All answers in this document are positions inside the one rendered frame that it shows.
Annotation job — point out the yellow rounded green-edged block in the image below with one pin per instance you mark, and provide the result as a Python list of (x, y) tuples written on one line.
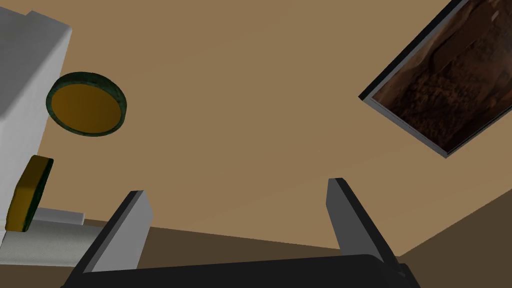
[(28, 196)]

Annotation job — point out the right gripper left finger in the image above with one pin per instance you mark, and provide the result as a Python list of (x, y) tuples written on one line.
[(124, 236)]

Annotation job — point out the dark-framed brown wall picture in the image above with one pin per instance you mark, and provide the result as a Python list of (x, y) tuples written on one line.
[(448, 88)]

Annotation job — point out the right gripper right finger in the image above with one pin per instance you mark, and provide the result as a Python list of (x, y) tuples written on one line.
[(352, 224)]

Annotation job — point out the round green-rimmed yellow disc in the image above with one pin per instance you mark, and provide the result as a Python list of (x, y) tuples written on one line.
[(86, 107)]

